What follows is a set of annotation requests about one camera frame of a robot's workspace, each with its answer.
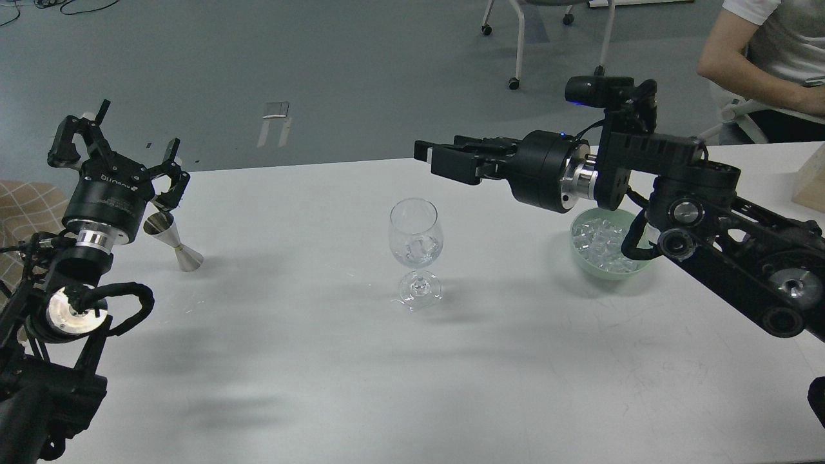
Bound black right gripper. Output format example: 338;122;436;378
414;130;583;213

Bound clear ice cube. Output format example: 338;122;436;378
405;235;442;266

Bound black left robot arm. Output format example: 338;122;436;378
1;100;202;463

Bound white rolling chair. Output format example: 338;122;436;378
507;1;618;90

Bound beige cardboard box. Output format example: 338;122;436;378
791;144;824;213

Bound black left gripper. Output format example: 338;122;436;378
48;99;189;244

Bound green bowl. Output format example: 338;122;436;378
568;208;652;281

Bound steel cocktail jigger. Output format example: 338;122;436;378
142;211;204;271

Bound clear wine glass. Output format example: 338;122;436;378
388;198;444;311

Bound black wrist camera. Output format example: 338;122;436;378
565;75;657;133

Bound black floor cables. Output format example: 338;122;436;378
0;0;123;26

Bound seated person white shirt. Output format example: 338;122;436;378
696;1;824;143

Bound clear ice cubes pile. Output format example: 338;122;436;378
570;217;645;278

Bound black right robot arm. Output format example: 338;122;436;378
414;130;824;340

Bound beige checkered sofa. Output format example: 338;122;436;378
0;181;72;304

